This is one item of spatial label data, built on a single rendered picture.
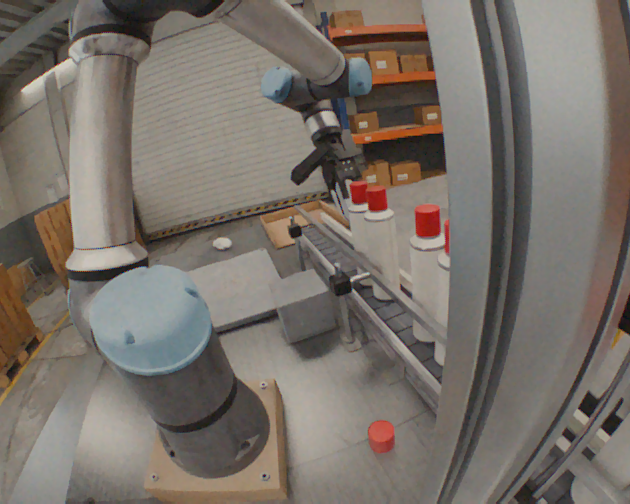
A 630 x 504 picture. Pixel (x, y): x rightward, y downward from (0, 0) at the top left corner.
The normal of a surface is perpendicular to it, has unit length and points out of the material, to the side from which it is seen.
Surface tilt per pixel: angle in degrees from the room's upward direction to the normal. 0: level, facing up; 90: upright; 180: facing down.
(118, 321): 10
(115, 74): 92
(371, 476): 0
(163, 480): 3
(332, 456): 0
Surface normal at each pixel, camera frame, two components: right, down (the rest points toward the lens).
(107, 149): 0.77, 0.14
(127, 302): -0.04, -0.86
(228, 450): 0.54, -0.01
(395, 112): 0.11, 0.40
